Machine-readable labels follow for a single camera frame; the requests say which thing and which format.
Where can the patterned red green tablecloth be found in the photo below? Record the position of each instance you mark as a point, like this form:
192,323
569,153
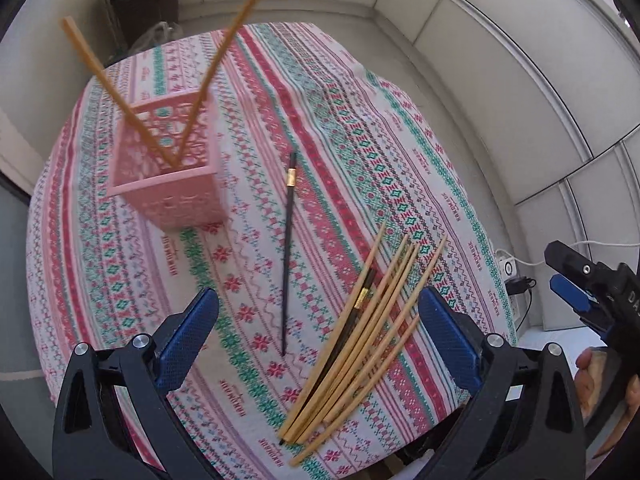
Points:
325,110

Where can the pile of bamboo chopsticks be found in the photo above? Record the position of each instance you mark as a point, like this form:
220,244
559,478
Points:
360,345

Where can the black chopstick with gold band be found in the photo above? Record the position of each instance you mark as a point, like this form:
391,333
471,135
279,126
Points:
287,260
358,305

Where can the tan bamboo chopstick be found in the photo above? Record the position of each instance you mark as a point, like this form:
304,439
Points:
110,85
225,45

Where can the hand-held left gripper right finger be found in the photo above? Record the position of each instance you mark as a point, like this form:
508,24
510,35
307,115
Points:
450,345

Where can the clear plastic bag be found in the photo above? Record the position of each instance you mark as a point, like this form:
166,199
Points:
156,36

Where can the pink plastic lattice basket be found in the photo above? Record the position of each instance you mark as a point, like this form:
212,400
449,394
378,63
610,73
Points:
175,205

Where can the brown wicker bin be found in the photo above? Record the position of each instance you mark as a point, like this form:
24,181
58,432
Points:
145,10

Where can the white power strip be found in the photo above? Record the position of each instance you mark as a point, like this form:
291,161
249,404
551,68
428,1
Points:
507,266

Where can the person's right hand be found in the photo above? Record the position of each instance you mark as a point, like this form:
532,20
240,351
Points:
589,375

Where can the black power adapter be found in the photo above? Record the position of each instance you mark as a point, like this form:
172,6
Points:
520,285

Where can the white kitchen cabinets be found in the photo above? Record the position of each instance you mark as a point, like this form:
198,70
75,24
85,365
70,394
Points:
475,60

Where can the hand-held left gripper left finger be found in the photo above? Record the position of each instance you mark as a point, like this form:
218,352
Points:
187,340

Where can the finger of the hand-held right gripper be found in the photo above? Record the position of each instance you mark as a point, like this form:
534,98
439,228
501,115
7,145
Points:
572,290
570,260

